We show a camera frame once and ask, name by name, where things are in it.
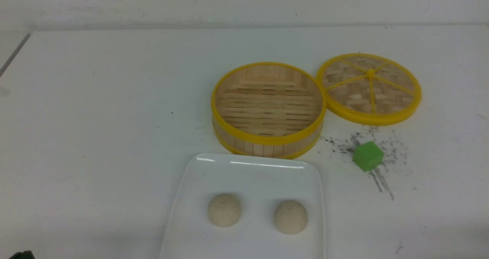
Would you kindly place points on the steamed bun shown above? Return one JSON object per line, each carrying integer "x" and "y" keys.
{"x": 224, "y": 210}
{"x": 290, "y": 217}

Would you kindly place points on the white rectangular plate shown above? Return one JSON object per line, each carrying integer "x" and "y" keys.
{"x": 260, "y": 184}

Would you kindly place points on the bamboo steamer basket yellow rim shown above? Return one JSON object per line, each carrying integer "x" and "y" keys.
{"x": 268, "y": 109}

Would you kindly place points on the woven bamboo steamer lid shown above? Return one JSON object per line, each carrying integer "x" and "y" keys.
{"x": 368, "y": 89}

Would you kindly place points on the green cube block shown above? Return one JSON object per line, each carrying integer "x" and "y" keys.
{"x": 368, "y": 156}

